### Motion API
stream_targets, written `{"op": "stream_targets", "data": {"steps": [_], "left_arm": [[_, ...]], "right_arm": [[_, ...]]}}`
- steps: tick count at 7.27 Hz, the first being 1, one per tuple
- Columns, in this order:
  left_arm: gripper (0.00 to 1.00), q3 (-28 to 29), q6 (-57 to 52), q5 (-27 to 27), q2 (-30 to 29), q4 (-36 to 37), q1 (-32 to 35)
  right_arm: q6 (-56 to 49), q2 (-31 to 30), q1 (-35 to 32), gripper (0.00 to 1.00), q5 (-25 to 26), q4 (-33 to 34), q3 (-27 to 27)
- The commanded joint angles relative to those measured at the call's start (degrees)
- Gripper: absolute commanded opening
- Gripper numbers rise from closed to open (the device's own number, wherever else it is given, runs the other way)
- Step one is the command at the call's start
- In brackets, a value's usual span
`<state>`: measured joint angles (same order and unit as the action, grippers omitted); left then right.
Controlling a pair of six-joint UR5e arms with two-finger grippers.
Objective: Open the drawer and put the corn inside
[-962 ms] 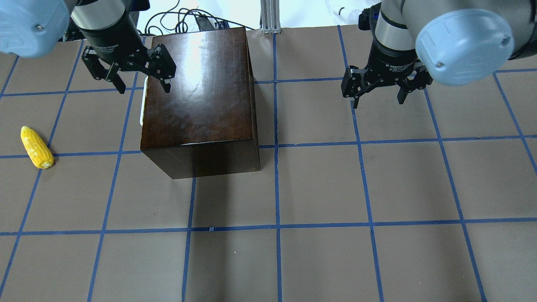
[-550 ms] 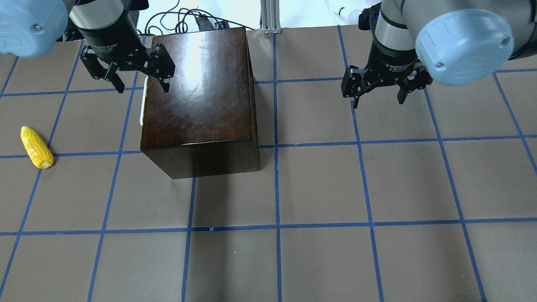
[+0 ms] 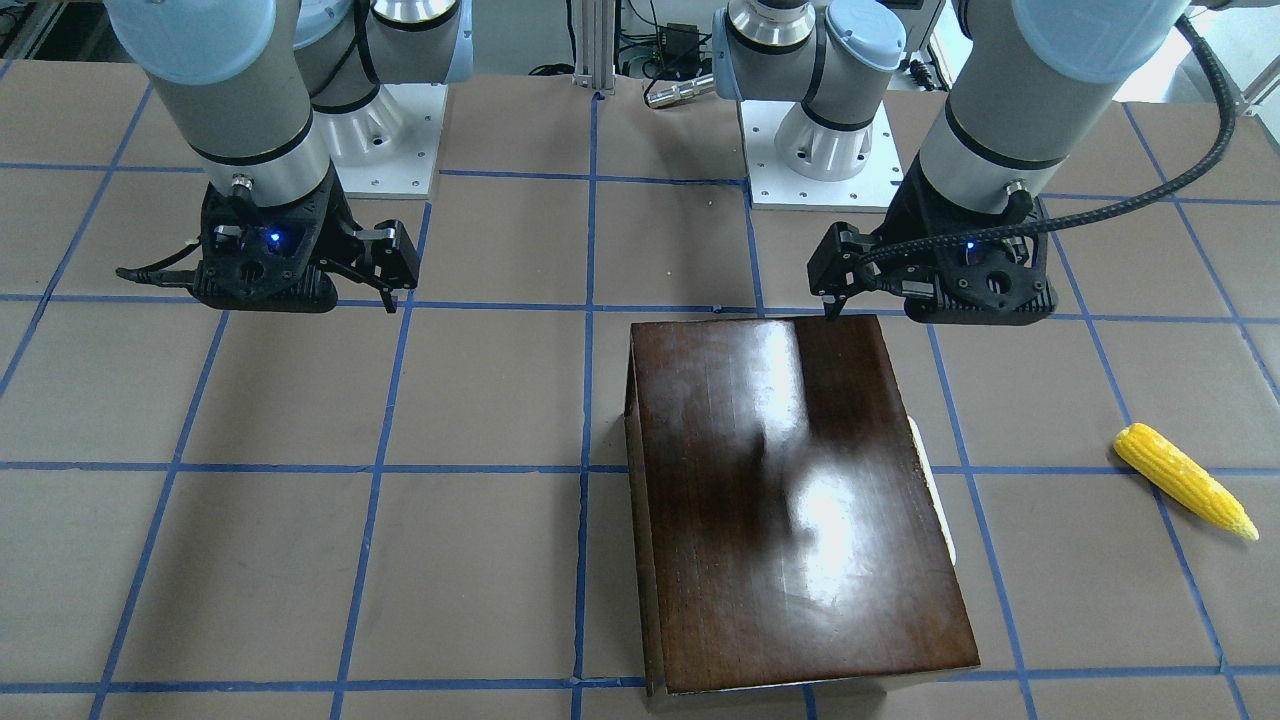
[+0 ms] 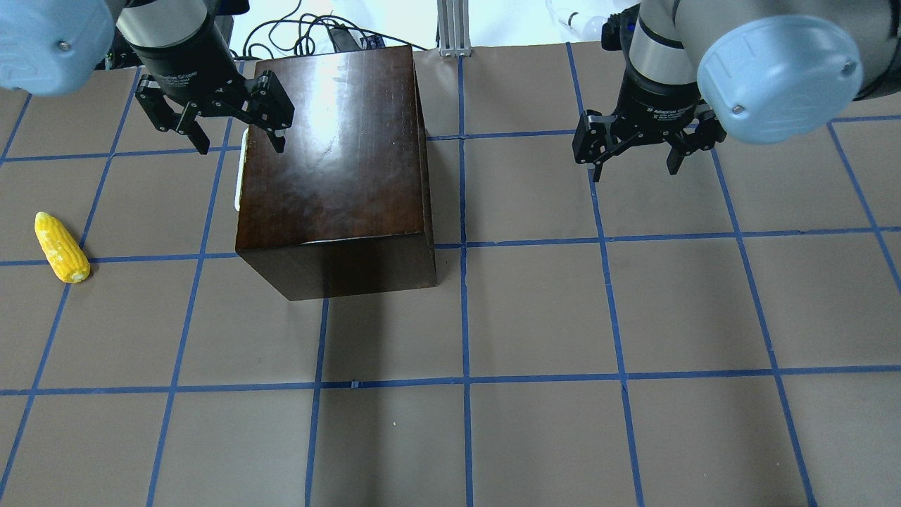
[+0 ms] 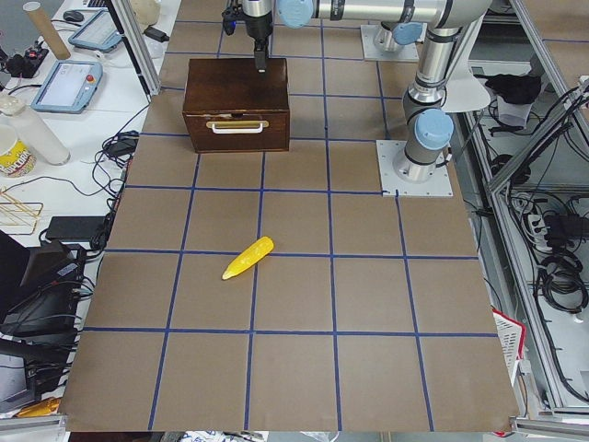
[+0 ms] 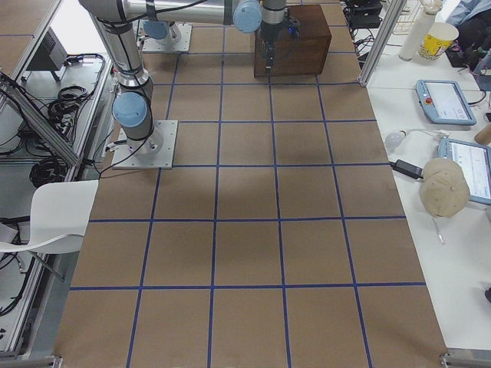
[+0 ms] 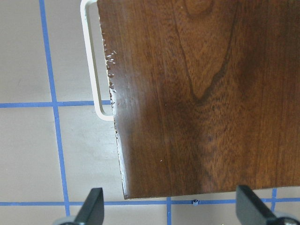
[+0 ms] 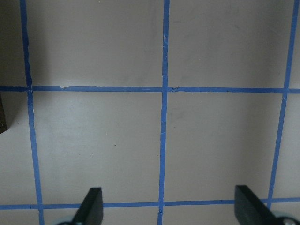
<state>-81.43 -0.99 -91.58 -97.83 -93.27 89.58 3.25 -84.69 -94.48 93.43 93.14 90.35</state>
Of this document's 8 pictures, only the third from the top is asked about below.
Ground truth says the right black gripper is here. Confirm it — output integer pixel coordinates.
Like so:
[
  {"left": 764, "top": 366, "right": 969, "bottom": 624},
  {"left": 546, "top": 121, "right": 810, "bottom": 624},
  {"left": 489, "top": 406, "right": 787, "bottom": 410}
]
[{"left": 189, "top": 169, "right": 420, "bottom": 313}]

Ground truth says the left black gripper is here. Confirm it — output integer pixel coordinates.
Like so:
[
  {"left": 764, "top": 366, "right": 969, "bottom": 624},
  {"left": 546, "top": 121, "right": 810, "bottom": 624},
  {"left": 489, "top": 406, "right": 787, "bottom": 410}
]
[{"left": 806, "top": 165, "right": 1059, "bottom": 325}]

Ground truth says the wooden drawer with white handle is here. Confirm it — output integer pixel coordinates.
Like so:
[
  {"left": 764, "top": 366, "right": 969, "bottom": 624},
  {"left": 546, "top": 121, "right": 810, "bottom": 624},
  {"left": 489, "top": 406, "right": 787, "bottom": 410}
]
[{"left": 908, "top": 414, "right": 957, "bottom": 568}]

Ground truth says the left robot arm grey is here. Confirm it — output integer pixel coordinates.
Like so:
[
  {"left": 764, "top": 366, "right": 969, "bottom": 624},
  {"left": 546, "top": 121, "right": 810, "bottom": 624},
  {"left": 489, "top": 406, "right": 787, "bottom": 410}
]
[{"left": 713, "top": 1, "right": 1187, "bottom": 325}]

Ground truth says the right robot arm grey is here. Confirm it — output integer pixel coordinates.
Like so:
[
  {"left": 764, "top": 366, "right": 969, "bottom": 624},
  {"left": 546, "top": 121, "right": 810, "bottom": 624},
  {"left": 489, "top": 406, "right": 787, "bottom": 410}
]
[{"left": 105, "top": 1, "right": 474, "bottom": 314}]

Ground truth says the dark wooden drawer cabinet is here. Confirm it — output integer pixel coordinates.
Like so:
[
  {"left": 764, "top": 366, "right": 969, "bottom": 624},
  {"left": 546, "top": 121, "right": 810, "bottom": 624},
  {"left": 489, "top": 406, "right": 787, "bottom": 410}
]
[{"left": 623, "top": 315, "right": 982, "bottom": 701}]

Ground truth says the yellow corn cob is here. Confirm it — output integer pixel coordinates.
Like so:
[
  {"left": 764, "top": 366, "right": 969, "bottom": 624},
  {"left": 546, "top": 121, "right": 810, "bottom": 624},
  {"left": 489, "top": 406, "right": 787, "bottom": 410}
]
[{"left": 1112, "top": 421, "right": 1260, "bottom": 542}]

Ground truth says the silver metal cylinder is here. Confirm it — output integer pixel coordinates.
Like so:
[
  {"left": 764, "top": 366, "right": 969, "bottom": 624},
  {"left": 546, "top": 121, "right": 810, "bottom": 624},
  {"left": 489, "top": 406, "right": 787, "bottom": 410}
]
[{"left": 644, "top": 74, "right": 716, "bottom": 110}]

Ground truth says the black electronics box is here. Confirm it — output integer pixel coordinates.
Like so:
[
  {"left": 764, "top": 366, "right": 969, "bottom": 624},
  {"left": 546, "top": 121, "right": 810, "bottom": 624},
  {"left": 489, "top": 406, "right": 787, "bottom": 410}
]
[{"left": 655, "top": 23, "right": 701, "bottom": 78}]

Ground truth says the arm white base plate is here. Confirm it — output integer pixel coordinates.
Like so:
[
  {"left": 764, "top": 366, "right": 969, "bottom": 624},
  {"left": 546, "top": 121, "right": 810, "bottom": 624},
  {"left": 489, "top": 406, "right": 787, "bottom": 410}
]
[
  {"left": 315, "top": 85, "right": 451, "bottom": 201},
  {"left": 739, "top": 101, "right": 906, "bottom": 213}
]

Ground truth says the aluminium frame post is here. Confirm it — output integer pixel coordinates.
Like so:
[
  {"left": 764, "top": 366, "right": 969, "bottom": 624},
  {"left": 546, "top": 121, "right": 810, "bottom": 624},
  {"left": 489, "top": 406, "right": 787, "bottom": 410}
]
[{"left": 568, "top": 1, "right": 620, "bottom": 97}]

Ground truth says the black braided cable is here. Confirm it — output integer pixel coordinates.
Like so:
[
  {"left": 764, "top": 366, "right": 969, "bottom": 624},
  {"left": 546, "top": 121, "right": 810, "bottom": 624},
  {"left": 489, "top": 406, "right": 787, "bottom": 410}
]
[{"left": 855, "top": 15, "right": 1242, "bottom": 266}]

